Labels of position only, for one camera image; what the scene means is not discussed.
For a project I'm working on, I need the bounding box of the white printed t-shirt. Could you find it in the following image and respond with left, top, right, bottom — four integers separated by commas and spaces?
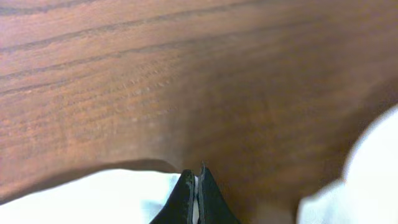
1, 169, 180, 224

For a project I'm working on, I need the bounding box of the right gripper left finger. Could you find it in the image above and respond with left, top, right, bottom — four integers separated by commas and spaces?
150, 170, 195, 224

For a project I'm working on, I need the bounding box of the crumpled white garment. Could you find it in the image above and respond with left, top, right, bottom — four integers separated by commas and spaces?
296, 106, 397, 224

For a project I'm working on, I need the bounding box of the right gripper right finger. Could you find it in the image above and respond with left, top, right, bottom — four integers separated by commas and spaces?
198, 164, 241, 224

